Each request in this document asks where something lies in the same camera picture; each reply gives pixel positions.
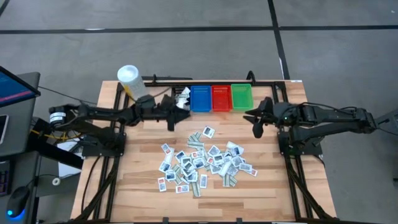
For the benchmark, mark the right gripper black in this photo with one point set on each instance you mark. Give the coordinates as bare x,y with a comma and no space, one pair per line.
280,115

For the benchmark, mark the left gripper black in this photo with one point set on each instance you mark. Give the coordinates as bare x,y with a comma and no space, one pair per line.
163,114

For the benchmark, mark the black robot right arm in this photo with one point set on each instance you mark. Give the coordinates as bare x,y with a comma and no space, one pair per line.
329,115

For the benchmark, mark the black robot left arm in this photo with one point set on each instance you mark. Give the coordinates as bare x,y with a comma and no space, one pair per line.
99,112

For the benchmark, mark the green plastic basket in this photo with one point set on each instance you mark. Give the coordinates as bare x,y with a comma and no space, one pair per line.
242,97

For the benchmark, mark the blue plastic basket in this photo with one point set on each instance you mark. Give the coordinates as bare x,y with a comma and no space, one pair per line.
200,99

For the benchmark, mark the black plastic basket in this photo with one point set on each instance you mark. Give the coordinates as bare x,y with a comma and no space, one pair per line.
173,90

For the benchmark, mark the dark antiseptic towelette packet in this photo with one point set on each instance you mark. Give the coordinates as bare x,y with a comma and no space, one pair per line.
188,169
237,160
208,132
237,151

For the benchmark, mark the red plastic basket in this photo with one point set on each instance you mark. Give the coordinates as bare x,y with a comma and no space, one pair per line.
221,99

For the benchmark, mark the blue alcohol pad packet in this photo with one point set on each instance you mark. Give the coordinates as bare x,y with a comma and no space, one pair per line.
180,155
199,162
218,160
164,167

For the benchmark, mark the translucent white packet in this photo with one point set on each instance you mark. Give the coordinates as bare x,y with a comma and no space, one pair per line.
186,161

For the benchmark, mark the white printed sachet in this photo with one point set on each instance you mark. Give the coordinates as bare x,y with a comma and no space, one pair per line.
245,167
214,150
203,181
215,169
170,175
233,170

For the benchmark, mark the white wipes canister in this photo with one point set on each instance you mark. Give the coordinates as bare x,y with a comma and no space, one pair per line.
133,82

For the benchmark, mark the crumpled white sachet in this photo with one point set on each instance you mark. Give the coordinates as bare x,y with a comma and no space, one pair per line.
192,176

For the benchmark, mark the white paper sheet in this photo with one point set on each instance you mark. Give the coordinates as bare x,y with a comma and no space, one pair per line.
66,168

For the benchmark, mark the black stand bar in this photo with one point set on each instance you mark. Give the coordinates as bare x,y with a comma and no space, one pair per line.
56,154

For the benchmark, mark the white tape roll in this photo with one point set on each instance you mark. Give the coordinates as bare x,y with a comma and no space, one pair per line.
53,181

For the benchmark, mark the grey side desk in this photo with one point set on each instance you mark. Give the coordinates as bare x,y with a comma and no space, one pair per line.
21,124

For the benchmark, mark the black monitor blue screen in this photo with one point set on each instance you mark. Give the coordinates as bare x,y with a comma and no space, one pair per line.
15,88

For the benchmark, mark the white smartphone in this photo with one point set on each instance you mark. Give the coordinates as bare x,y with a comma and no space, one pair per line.
3,129

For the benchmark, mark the black computer mouse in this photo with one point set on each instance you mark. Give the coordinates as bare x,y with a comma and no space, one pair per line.
18,200

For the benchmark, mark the black keyboard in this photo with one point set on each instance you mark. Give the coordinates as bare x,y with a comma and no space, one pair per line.
3,183

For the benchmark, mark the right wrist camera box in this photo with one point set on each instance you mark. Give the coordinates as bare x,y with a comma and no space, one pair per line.
268,102

